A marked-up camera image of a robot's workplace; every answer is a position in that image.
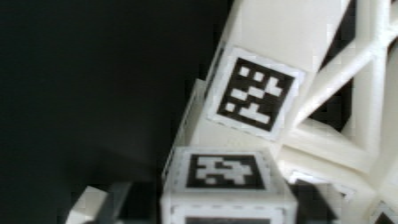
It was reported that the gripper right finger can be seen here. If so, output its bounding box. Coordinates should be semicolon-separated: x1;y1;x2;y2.
290;180;347;224

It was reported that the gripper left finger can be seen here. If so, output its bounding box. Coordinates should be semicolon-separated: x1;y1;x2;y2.
65;182;132;224

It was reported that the white tagged cube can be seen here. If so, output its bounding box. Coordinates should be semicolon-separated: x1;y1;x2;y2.
161;147;299;224

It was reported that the white chair back frame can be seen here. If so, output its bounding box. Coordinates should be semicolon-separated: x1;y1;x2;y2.
164;0;398;224

